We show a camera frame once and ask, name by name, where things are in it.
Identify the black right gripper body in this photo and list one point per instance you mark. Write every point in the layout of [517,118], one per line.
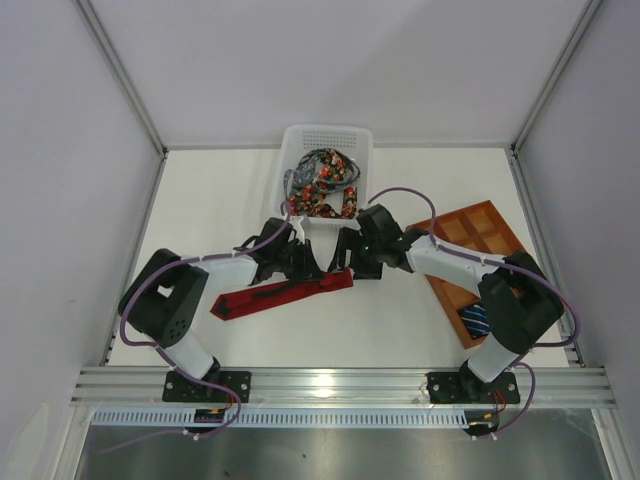
[353,251]

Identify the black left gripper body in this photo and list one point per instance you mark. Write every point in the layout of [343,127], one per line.
[300,256]

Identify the red necktie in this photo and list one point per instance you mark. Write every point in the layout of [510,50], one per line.
[234,305]

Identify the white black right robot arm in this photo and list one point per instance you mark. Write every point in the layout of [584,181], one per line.
[518,302]

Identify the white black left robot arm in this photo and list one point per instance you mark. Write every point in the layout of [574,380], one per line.
[163,299]

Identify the floral patterned necktie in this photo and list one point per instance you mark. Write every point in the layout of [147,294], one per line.
[333,193]

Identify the grey patterned necktie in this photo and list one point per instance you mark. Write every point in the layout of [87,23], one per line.
[302,175]

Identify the white plastic perforated basket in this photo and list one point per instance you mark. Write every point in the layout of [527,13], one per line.
[354,142]

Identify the blue striped rolled tie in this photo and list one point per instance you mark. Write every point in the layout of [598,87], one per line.
[475,320]

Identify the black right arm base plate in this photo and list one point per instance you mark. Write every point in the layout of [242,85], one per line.
[472,387]

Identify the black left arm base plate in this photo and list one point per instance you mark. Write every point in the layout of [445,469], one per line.
[178,389]

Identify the aluminium left frame post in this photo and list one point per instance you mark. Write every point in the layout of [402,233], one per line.
[99,34]

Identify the aluminium frame post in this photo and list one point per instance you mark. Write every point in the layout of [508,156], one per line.
[99,34]
[569,49]

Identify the aluminium front rail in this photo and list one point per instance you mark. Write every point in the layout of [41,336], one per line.
[582,388]

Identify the white slotted cable duct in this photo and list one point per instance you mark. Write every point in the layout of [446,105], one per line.
[420,418]

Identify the aluminium right frame post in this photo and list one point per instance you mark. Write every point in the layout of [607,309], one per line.
[569,49]

